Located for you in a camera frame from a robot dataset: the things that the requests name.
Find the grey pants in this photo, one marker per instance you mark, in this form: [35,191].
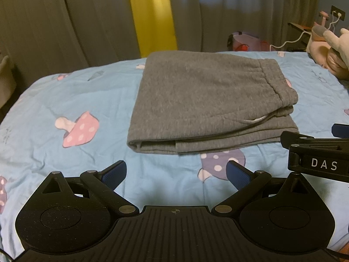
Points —
[204,95]

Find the grey curtain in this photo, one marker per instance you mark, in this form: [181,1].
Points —
[81,19]

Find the pink plush mouse toy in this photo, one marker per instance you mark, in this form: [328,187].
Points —
[324,57]

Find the purple and red bag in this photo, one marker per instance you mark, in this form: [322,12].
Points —
[245,42]

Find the dark wall socket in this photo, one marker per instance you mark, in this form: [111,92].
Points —
[338,12]

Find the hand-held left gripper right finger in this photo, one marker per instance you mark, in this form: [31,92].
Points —
[238,174]

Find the small pink stand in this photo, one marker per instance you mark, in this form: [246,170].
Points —
[324,17]

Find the dark bedside table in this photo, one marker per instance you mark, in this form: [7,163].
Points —
[297,36]

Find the large beige plush toy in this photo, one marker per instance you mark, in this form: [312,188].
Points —
[339,45]

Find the blue mushroom print bedsheet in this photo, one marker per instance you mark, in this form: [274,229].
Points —
[81,92]

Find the yellow curtain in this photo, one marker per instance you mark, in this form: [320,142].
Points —
[152,19]

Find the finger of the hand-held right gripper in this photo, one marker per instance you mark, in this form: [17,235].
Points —
[340,130]
[313,141]

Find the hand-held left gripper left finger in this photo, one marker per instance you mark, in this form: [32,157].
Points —
[114,174]

